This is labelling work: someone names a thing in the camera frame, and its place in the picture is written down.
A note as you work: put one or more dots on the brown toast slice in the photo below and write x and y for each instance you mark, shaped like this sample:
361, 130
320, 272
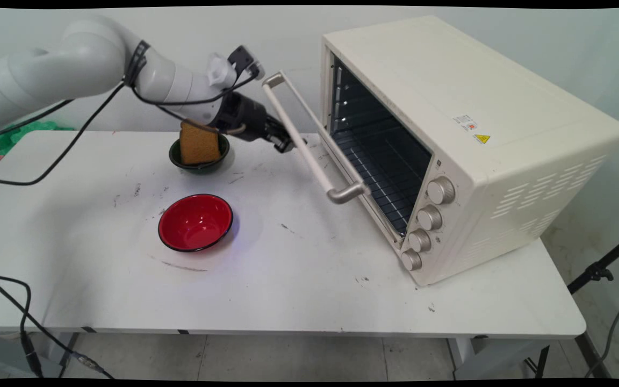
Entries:
199, 142

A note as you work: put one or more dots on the white label sticker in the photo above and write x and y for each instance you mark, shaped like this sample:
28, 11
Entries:
465, 122

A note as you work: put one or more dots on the red bowl with black rim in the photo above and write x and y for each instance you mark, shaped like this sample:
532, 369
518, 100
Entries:
195, 222

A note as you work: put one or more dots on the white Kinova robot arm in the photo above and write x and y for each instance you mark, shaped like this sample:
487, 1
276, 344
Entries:
78, 62

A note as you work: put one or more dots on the dark green bowl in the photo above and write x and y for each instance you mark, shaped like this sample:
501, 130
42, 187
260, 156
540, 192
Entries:
199, 164

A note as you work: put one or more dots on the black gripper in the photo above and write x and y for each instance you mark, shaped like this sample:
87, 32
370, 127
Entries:
245, 117

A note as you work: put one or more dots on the cream toaster oven body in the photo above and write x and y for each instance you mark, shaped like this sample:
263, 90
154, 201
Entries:
503, 134

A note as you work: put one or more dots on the black table leg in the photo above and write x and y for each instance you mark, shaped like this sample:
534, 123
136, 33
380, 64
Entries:
591, 355
67, 352

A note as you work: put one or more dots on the silver oven knob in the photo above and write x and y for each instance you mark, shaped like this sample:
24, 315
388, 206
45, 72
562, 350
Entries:
411, 260
441, 190
429, 217
419, 240

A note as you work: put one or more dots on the cream glass oven door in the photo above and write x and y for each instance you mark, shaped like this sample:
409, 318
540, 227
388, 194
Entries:
309, 153

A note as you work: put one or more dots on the yellow warning sticker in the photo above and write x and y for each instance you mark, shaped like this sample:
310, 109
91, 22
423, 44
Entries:
482, 138

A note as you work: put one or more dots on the black tripod stand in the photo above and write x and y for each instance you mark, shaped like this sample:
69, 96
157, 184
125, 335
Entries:
599, 269

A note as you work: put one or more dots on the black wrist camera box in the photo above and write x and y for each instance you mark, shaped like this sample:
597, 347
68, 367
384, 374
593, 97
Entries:
242, 59

